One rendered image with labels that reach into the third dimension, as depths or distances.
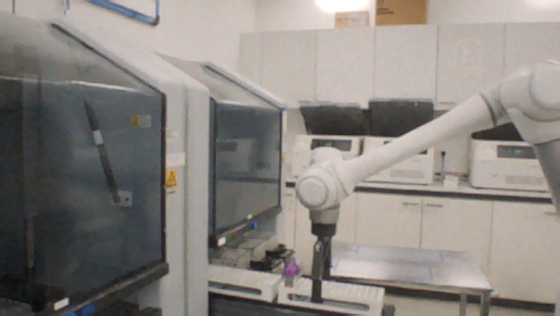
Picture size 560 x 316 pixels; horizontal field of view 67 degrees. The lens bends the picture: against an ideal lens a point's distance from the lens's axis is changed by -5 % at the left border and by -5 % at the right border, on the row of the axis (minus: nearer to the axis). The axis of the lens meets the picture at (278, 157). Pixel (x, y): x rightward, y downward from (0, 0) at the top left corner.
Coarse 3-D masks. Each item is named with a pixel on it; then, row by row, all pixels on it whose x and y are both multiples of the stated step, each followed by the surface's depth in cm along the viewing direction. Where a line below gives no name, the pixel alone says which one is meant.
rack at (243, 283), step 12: (216, 276) 136; (228, 276) 136; (240, 276) 135; (252, 276) 136; (264, 276) 136; (276, 276) 137; (216, 288) 135; (228, 288) 140; (240, 288) 141; (252, 288) 141; (264, 288) 129; (276, 288) 132
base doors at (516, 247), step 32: (288, 192) 372; (352, 192) 355; (288, 224) 373; (352, 224) 356; (384, 224) 346; (416, 224) 338; (448, 224) 331; (480, 224) 323; (512, 224) 316; (544, 224) 308; (480, 256) 324; (512, 256) 317; (544, 256) 309; (512, 288) 318; (544, 288) 310
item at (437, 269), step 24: (336, 264) 164; (360, 264) 164; (384, 264) 165; (408, 264) 165; (432, 264) 165; (456, 264) 165; (432, 288) 144; (456, 288) 142; (480, 288) 140; (480, 312) 142
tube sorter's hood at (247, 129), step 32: (192, 64) 175; (224, 96) 143; (256, 96) 182; (224, 128) 134; (256, 128) 159; (224, 160) 135; (256, 160) 160; (224, 192) 136; (256, 192) 161; (224, 224) 137
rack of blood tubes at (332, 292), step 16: (288, 288) 126; (304, 288) 127; (336, 288) 127; (352, 288) 128; (368, 288) 127; (304, 304) 125; (320, 304) 128; (336, 304) 129; (352, 304) 129; (368, 304) 119
